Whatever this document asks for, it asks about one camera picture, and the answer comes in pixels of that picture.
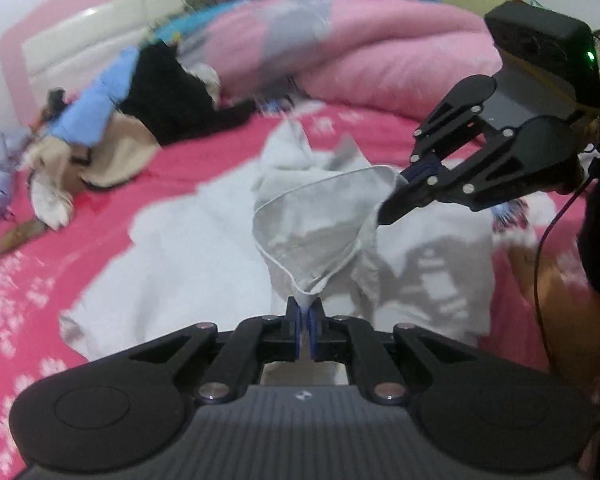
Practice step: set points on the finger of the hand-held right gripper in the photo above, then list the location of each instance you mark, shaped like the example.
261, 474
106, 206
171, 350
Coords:
455, 110
460, 185

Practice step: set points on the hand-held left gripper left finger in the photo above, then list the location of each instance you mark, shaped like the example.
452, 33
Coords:
294, 325

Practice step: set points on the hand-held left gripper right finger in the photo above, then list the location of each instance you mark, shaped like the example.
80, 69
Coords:
315, 327

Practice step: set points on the white garment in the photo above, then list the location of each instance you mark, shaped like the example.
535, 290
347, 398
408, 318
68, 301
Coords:
180, 270

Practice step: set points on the person's right forearm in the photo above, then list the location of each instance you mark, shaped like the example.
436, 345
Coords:
565, 310

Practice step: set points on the pink quilt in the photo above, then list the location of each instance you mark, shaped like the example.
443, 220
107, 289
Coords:
405, 45

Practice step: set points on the pink printed blanket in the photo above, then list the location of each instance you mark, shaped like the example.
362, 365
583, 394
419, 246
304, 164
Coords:
190, 160

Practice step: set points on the beige garment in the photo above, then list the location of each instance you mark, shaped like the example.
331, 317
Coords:
120, 150

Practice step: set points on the black cloth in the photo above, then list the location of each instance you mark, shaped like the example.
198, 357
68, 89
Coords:
165, 90

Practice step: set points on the white crumpled cloth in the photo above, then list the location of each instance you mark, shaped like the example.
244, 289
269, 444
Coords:
52, 205

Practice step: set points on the cyan cloth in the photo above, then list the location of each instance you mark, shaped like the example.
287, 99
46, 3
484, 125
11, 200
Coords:
195, 22

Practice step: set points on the brown cloth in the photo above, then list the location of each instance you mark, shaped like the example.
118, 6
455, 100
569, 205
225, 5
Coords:
20, 235

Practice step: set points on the light blue garment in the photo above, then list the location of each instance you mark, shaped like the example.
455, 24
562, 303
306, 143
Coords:
90, 110

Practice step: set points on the pink headboard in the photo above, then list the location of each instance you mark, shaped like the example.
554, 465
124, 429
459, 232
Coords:
80, 30

